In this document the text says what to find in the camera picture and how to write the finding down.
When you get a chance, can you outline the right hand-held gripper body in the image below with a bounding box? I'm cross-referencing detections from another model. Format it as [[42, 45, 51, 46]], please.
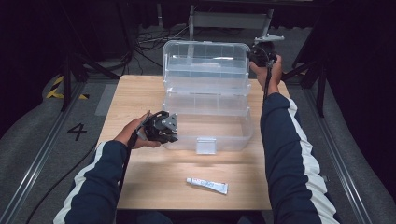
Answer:
[[253, 34, 285, 68]]

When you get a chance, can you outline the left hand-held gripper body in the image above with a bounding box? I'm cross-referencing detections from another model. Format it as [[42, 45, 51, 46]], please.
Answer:
[[142, 110, 177, 144]]

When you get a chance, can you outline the clear plastic storage box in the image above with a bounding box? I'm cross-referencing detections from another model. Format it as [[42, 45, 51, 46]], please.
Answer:
[[162, 39, 255, 156]]

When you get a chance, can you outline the white ointment tube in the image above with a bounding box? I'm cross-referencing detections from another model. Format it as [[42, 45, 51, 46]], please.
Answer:
[[186, 176, 229, 196]]

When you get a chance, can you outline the person's left hand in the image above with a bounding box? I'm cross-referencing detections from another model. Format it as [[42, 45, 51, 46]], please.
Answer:
[[113, 111, 163, 149]]

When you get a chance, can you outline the person's right hand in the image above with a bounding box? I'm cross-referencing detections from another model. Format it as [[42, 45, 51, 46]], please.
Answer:
[[248, 55, 283, 96]]

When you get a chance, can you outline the black tripod stand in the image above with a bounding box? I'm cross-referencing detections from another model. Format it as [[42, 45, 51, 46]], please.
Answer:
[[281, 59, 328, 119], [59, 0, 121, 113]]

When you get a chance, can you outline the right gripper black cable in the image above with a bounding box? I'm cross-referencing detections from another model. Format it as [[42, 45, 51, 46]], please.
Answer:
[[262, 60, 276, 105]]

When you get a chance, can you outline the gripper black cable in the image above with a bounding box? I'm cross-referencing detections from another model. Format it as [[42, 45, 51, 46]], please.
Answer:
[[117, 129, 140, 195], [262, 60, 276, 105]]

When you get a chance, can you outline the grey metal table frame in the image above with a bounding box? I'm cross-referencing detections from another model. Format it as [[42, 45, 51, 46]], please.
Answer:
[[185, 4, 275, 74]]

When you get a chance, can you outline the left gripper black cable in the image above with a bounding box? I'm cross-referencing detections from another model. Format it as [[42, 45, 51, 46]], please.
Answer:
[[117, 129, 140, 195]]

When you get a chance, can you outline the tangle of floor cables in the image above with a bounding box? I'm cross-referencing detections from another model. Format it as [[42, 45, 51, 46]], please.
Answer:
[[134, 24, 191, 76]]

